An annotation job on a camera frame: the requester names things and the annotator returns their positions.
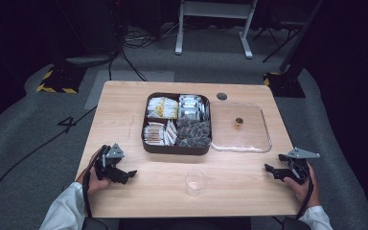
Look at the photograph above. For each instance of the row of white paper packets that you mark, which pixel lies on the row of white paper packets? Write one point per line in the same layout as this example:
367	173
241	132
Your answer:
171	132

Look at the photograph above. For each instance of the pile of grey tea bags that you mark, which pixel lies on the pile of grey tea bags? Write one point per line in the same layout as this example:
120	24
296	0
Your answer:
194	133

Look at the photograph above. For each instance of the pile of silver packets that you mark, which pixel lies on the pile of silver packets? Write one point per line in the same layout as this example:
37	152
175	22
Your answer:
191	107

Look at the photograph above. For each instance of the person's dark clothing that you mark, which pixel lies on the person's dark clothing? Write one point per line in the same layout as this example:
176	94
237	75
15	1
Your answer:
185	224

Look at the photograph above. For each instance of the black tripod stand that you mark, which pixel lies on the black tripod stand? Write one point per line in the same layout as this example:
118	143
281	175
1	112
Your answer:
279	38

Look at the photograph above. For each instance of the pile of brown stick packets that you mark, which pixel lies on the pile of brown stick packets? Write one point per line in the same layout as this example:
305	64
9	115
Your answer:
154	134

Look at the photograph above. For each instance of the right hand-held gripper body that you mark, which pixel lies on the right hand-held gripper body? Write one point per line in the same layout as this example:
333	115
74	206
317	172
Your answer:
300	169

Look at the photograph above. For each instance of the clear lid with brown knob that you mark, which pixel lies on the clear lid with brown knob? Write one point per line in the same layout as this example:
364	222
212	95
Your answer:
252	137

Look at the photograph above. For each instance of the brown divided box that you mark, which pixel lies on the brown divided box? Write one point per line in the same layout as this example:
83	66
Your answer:
145	148

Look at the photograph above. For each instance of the person's right hand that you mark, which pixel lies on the person's right hand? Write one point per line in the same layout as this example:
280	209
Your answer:
306	195

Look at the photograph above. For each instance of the white metal stand frame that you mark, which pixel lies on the white metal stand frame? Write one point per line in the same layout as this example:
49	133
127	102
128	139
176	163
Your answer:
215	9

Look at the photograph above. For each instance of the black yellow striped stand base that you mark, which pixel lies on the black yellow striped stand base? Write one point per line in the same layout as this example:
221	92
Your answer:
60	81
284	84

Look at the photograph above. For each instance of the clear plastic cup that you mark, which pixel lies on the clear plastic cup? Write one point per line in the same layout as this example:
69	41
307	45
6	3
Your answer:
195	182

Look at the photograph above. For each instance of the pile of white yellow packets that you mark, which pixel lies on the pile of white yellow packets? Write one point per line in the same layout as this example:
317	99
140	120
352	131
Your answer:
163	108

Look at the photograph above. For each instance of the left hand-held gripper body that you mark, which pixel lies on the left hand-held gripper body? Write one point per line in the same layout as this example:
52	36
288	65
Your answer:
113	152

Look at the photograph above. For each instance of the person's left hand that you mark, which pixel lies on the person's left hand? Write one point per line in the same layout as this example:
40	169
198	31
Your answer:
92	186

